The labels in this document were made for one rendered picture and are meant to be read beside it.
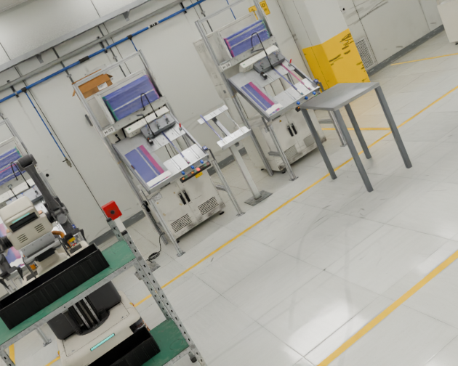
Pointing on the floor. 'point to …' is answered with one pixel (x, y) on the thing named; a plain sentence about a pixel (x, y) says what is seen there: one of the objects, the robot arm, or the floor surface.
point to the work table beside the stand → (331, 96)
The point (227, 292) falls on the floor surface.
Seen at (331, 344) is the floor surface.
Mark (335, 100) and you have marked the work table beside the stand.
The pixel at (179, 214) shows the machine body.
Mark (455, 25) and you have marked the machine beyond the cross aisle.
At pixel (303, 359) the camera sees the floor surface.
